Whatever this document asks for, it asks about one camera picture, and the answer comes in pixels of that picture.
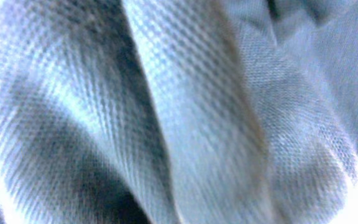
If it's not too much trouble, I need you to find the blue t-shirt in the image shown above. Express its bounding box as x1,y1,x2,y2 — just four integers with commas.
0,0,358,224

